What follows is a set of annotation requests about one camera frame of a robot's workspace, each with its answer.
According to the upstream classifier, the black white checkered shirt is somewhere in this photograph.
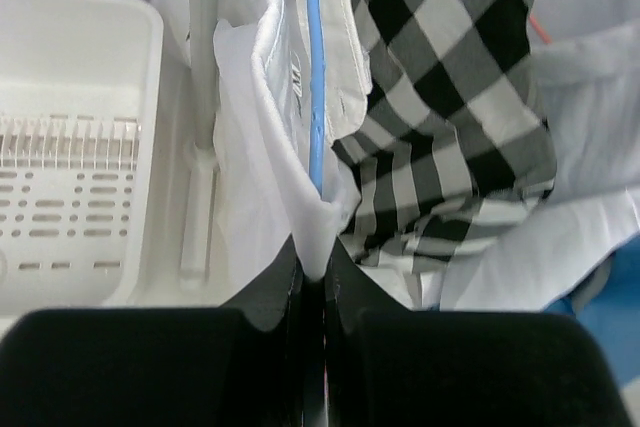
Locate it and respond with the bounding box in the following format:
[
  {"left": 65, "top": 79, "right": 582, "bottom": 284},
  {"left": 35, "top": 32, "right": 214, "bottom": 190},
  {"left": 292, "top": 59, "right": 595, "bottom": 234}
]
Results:
[{"left": 334, "top": 0, "right": 556, "bottom": 274}]

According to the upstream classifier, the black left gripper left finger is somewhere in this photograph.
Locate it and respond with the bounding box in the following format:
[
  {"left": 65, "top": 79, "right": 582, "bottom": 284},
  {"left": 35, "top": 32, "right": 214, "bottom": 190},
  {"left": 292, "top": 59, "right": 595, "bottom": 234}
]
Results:
[{"left": 1, "top": 240, "right": 320, "bottom": 426}]

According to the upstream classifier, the clothes rack with metal poles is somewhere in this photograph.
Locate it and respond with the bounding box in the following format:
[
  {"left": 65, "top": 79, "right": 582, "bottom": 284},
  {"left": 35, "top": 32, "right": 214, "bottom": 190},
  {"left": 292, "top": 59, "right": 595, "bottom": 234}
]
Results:
[{"left": 179, "top": 0, "right": 219, "bottom": 289}]

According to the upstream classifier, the blue wire hanger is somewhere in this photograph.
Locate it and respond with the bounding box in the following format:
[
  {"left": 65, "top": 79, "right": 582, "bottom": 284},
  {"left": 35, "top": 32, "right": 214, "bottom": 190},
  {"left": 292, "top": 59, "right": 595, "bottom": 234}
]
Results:
[{"left": 306, "top": 0, "right": 326, "bottom": 195}]

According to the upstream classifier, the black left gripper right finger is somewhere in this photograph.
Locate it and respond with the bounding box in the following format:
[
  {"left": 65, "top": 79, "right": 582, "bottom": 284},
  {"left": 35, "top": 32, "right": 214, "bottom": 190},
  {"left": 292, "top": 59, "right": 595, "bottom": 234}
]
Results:
[{"left": 325, "top": 243, "right": 632, "bottom": 426}]

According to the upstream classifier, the light grey white shirt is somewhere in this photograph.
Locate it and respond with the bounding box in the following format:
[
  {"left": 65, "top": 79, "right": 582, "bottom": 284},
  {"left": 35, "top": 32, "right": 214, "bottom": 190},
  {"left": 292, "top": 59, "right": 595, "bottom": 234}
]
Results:
[{"left": 418, "top": 0, "right": 639, "bottom": 314}]

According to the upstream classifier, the blue shirt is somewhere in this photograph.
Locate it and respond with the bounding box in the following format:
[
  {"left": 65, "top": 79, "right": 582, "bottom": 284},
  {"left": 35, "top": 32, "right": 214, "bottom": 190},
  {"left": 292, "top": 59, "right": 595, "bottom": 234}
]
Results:
[{"left": 545, "top": 237, "right": 639, "bottom": 387}]

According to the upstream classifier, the white plastic basket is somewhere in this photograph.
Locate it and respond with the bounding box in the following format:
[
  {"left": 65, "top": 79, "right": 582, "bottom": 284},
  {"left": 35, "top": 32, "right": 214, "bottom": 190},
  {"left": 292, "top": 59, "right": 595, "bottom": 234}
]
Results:
[{"left": 1, "top": 0, "right": 163, "bottom": 319}]

